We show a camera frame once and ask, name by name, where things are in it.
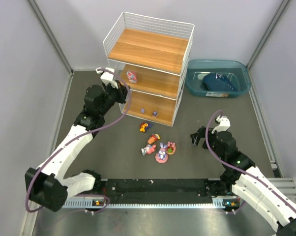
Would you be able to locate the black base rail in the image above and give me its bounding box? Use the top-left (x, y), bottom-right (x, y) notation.
top-left (89, 178), bottom-right (237, 205)

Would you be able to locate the pink rabbit toy blue bow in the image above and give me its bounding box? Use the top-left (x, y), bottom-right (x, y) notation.
top-left (141, 144), bottom-right (156, 156)

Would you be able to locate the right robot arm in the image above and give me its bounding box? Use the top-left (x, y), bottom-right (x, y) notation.
top-left (190, 126), bottom-right (296, 236)

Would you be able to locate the pink toy with goggles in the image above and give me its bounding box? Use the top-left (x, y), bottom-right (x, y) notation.
top-left (126, 70), bottom-right (138, 83)

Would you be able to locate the purple bunny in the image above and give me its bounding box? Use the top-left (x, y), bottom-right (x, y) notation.
top-left (155, 143), bottom-right (168, 164)

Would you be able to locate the white wire wooden shelf rack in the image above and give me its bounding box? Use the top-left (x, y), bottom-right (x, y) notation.
top-left (103, 12), bottom-right (195, 126)

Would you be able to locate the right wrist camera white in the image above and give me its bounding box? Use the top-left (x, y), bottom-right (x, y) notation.
top-left (211, 115), bottom-right (231, 134)

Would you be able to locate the navy bird toy red hat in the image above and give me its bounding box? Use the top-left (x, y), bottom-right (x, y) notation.
top-left (140, 121), bottom-right (153, 133)

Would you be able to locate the purple figurine on striped base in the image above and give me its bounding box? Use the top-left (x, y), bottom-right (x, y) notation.
top-left (152, 111), bottom-right (158, 117)

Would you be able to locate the yellow bear ice cream cone toy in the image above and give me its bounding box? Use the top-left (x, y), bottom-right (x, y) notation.
top-left (148, 133), bottom-right (160, 145)

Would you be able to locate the dark blue pouch in bin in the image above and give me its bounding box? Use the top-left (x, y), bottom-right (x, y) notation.
top-left (202, 73), bottom-right (237, 92)

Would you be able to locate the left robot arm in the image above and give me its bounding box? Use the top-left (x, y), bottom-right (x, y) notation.
top-left (25, 83), bottom-right (130, 213)

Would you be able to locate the pink bear donut toy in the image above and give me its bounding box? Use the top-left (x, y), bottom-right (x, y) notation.
top-left (166, 142), bottom-right (176, 155)

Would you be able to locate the teal plastic bin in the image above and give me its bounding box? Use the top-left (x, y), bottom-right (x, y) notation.
top-left (185, 59), bottom-right (251, 98)

